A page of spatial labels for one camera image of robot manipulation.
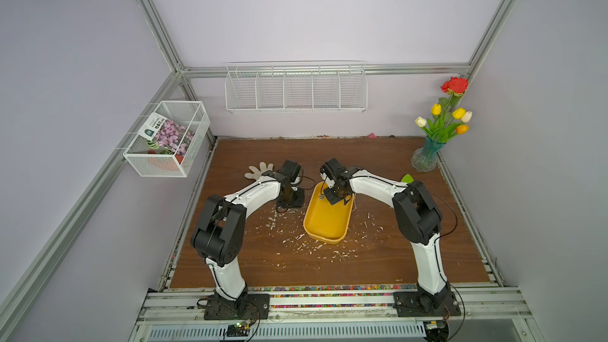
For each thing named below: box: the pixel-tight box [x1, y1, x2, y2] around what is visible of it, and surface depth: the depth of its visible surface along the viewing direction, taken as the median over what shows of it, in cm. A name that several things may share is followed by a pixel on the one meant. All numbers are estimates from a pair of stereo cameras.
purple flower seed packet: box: [136, 111, 195, 156], surface depth 75 cm
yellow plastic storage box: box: [303, 181, 356, 244], surface depth 92 cm
